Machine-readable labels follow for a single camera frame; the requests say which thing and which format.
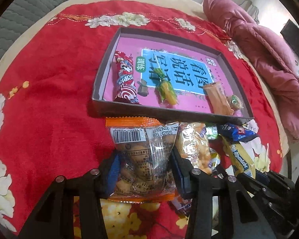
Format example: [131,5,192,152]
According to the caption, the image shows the yellow Alpenliebe candy pack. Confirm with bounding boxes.
[221,136,256,178]

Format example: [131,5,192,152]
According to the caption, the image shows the yellow rice cracker bag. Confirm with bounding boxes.
[175,122,212,175]

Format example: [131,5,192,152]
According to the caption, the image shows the white yellow wafer bar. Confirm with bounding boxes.
[209,147,221,171]

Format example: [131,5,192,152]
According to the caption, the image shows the orange-edged clear biscuit bag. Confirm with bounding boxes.
[106,117,179,203]

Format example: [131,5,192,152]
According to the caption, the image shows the blue Oreo cookie pack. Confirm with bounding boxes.
[217,123,259,142]

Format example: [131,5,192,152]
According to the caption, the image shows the corn shaped lollipop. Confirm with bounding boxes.
[152,68,178,106]

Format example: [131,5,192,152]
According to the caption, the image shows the orange clear snack pack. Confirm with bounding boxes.
[203,82,234,116]

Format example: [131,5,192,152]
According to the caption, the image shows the round green-label pastry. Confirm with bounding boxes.
[227,94,244,111]

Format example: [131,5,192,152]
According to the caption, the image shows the red panda candy pack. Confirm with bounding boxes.
[114,51,139,105]

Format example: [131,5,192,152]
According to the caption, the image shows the dark Snickers bar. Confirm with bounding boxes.
[170,195,192,217]

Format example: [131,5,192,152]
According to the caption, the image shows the green small snack pack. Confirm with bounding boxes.
[206,123,218,140]

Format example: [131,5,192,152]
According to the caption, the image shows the grey box lid tray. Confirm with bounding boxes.
[92,27,254,125]

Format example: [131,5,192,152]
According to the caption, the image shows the pink book in tray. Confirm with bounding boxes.
[103,36,244,117]

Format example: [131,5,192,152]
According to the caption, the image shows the pink quilted duvet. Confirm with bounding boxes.
[203,0,299,142]

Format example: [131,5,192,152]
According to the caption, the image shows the black television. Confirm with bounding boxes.
[280,20,299,57]

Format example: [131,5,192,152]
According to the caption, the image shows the grey quilted headboard cover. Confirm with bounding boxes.
[0,0,67,60]

